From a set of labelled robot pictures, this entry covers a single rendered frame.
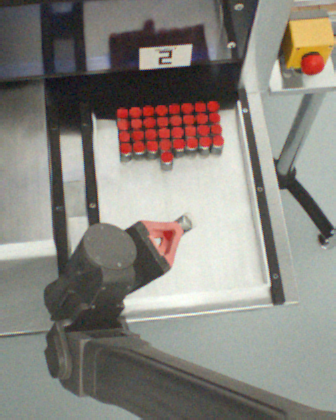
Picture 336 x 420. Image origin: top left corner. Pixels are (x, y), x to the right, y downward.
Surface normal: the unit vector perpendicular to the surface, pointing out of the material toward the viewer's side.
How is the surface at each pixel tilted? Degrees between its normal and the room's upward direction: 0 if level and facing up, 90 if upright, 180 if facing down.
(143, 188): 0
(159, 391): 62
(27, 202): 0
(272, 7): 90
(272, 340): 0
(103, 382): 53
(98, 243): 30
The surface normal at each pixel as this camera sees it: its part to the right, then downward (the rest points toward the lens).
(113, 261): 0.42, -0.61
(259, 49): 0.12, 0.92
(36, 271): 0.04, -0.39
